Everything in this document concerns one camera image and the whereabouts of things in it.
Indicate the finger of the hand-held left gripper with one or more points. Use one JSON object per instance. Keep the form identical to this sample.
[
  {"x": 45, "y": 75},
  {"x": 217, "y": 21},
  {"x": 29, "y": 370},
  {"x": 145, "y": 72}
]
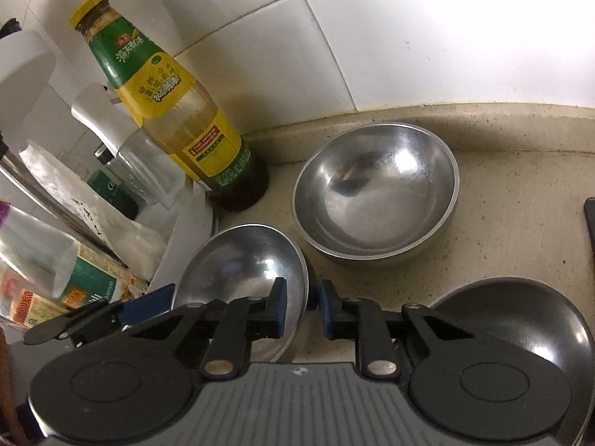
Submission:
[{"x": 144, "y": 309}]

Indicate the stainless steel bowl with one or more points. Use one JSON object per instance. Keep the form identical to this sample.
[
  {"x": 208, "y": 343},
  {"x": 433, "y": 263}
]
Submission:
[
  {"x": 525, "y": 320},
  {"x": 237, "y": 269},
  {"x": 376, "y": 195}
]

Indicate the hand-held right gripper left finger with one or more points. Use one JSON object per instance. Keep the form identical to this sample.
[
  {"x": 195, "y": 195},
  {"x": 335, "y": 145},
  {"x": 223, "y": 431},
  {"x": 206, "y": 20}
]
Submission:
[{"x": 278, "y": 309}]

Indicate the clear bottle purple neck label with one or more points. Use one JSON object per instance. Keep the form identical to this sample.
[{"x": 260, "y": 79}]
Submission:
[{"x": 37, "y": 251}]

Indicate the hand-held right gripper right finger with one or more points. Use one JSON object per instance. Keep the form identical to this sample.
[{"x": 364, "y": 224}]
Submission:
[{"x": 328, "y": 311}]

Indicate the clear plastic bag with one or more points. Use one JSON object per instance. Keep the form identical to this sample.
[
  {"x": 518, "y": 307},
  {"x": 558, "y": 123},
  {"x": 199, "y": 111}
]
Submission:
[{"x": 93, "y": 223}]

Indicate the black gas stove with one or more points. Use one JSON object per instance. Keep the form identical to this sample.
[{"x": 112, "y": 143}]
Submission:
[{"x": 590, "y": 223}]

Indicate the small glass jar green label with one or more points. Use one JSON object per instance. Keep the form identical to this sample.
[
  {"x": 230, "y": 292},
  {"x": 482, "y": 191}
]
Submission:
[{"x": 114, "y": 186}]

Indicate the white rotating condiment rack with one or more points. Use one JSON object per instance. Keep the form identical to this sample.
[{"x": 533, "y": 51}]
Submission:
[{"x": 190, "y": 241}]

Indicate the green yellow label oil bottle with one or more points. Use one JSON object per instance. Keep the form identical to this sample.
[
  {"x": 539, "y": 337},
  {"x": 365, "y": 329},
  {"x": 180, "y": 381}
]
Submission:
[{"x": 176, "y": 111}]

